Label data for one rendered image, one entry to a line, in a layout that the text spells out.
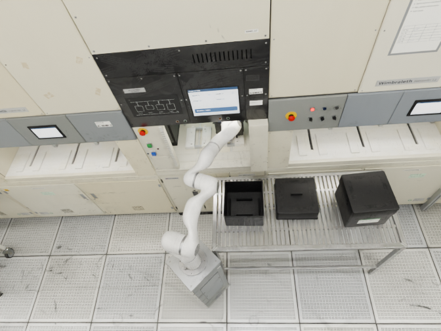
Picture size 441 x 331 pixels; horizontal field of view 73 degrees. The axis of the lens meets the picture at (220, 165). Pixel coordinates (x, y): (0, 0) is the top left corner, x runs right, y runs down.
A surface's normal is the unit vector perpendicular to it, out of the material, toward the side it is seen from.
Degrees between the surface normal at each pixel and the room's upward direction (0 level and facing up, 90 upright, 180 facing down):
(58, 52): 90
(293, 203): 0
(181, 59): 90
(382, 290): 0
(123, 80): 90
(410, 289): 0
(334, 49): 90
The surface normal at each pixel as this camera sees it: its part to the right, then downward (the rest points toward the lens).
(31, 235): -0.11, -0.55
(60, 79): -0.01, 0.84
